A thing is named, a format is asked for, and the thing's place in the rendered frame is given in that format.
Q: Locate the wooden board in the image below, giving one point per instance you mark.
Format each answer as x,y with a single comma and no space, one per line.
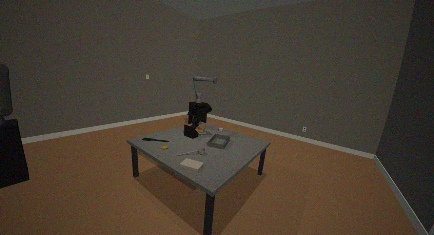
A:
200,128

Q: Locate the beige flat rectangular block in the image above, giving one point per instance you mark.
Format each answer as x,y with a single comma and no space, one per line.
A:
191,164

